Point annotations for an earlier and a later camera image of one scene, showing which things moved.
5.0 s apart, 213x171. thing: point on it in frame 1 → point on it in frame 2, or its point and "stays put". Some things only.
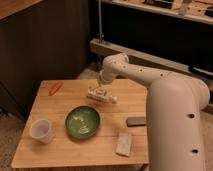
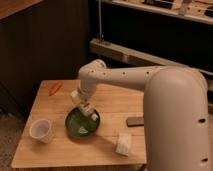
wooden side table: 86,124 stays put
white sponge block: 123,144 stays put
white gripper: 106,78 → 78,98
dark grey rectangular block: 136,121 stays put
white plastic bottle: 101,94 → 88,109
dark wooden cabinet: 40,40 stays put
